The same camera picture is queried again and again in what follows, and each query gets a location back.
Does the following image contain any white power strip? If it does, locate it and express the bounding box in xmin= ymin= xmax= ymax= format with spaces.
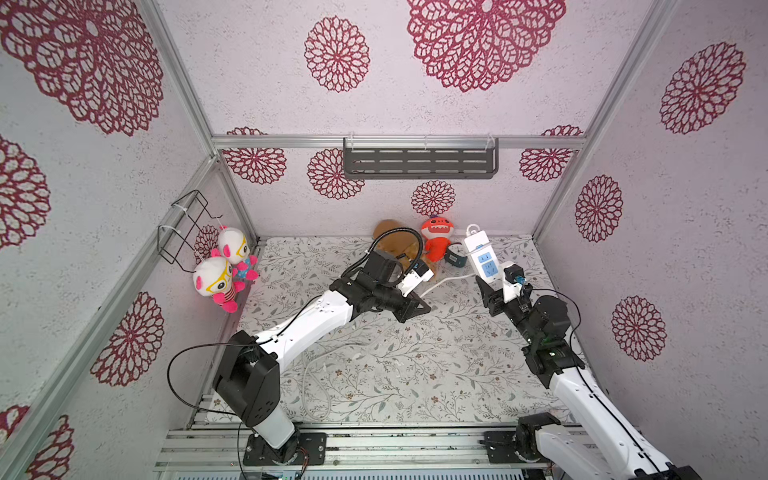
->
xmin=462 ymin=224 xmax=501 ymax=285

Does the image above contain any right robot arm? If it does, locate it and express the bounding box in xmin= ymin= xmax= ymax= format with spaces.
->
xmin=475 ymin=276 xmax=700 ymax=479

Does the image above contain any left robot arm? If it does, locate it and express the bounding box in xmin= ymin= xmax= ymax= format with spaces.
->
xmin=213 ymin=278 xmax=431 ymax=450

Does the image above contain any teal alarm clock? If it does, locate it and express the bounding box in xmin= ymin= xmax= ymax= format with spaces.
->
xmin=444 ymin=242 xmax=468 ymax=268

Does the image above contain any brown plush toy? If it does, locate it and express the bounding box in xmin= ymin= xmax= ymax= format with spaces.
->
xmin=373 ymin=219 xmax=439 ymax=280

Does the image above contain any red shark plush toy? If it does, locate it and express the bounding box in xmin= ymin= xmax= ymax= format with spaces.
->
xmin=421 ymin=217 xmax=454 ymax=262

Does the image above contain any upper pink white plush doll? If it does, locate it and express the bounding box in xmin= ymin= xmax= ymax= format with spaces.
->
xmin=211 ymin=226 xmax=259 ymax=282

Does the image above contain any pink white plush doll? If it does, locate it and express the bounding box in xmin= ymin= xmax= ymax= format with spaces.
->
xmin=193 ymin=256 xmax=246 ymax=313
xmin=211 ymin=226 xmax=259 ymax=282

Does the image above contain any lower pink white plush doll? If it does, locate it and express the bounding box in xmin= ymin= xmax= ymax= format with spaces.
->
xmin=193 ymin=256 xmax=246 ymax=313

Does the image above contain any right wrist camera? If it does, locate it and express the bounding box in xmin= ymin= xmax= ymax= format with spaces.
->
xmin=502 ymin=262 xmax=526 ymax=303

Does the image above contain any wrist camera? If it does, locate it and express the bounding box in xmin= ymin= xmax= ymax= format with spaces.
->
xmin=502 ymin=262 xmax=526 ymax=303
xmin=397 ymin=263 xmax=434 ymax=297

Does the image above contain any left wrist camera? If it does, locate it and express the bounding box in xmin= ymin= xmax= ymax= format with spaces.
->
xmin=397 ymin=263 xmax=434 ymax=297

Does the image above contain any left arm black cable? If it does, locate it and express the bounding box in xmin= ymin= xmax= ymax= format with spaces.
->
xmin=166 ymin=226 xmax=425 ymax=480

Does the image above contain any grey wall shelf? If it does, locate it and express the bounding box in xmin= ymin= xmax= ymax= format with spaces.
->
xmin=342 ymin=138 xmax=499 ymax=180

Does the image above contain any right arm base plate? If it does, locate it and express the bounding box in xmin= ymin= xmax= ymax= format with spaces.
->
xmin=479 ymin=430 xmax=547 ymax=464

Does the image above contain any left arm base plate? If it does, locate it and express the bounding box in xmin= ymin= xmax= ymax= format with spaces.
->
xmin=242 ymin=432 xmax=328 ymax=467

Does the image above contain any black wire basket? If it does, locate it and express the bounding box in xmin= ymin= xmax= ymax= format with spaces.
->
xmin=155 ymin=189 xmax=222 ymax=274

